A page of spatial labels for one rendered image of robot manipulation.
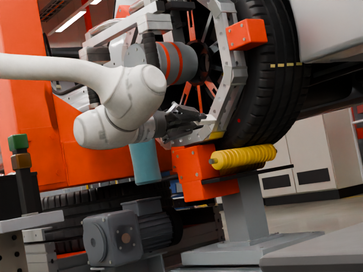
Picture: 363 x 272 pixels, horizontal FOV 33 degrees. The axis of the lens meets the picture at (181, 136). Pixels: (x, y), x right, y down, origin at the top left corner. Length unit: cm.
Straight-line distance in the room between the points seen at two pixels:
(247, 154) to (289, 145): 511
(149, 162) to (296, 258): 117
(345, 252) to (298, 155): 616
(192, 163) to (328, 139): 478
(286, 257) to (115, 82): 68
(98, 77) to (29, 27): 90
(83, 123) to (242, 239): 80
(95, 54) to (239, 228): 74
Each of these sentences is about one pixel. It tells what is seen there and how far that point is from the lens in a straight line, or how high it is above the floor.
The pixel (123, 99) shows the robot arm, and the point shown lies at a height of 67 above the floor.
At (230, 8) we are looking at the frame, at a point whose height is 94.
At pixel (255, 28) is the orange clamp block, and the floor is 85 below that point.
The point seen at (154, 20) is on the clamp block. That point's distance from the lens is 178.
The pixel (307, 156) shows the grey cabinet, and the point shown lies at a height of 49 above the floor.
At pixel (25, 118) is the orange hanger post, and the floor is 78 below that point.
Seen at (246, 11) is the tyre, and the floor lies 93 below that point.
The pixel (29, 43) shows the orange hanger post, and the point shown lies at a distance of 228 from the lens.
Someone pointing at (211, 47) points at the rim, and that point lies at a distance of 204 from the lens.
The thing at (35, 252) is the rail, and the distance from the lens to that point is 239.
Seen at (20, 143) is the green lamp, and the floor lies 64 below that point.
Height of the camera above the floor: 46
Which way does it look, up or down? 4 degrees up
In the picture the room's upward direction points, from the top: 10 degrees counter-clockwise
